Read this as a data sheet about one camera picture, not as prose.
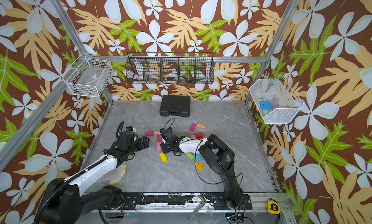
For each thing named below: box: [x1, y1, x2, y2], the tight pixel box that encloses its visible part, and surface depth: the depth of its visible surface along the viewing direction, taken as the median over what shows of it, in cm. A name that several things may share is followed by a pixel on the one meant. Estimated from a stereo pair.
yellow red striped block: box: [195, 161, 205, 172], surface depth 87 cm
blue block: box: [192, 153, 202, 162], surface depth 90 cm
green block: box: [185, 152, 195, 161], surface depth 90 cm
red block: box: [194, 132, 204, 139], surface depth 101 cm
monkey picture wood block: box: [196, 122, 206, 129], surface depth 106 cm
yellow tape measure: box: [267, 198, 281, 217], surface depth 72 cm
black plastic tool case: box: [159, 95, 191, 118], surface depth 114 cm
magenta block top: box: [189, 123, 197, 132], surface depth 107 cm
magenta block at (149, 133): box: [144, 131, 155, 137], surface depth 101 cm
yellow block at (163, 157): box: [159, 152, 168, 163], surface depth 90 cm
